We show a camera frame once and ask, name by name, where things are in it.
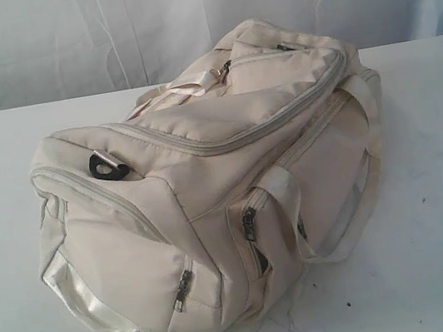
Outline white backdrop curtain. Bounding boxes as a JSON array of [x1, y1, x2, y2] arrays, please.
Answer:
[[0, 0, 443, 110]]

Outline cream fabric duffel bag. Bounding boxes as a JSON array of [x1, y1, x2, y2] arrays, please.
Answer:
[[30, 19, 383, 332]]

